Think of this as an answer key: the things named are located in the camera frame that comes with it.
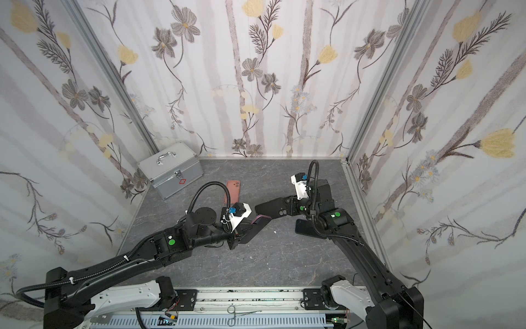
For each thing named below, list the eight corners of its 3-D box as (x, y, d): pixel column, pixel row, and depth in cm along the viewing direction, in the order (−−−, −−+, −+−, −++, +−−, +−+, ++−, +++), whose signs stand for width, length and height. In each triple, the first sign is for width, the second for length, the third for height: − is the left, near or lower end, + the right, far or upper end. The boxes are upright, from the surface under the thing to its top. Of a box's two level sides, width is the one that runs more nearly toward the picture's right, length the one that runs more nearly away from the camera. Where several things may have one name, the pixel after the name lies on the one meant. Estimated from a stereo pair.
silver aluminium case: (152, 183, 111) (137, 163, 99) (190, 162, 122) (181, 140, 109) (167, 202, 103) (153, 183, 91) (206, 177, 114) (199, 157, 102)
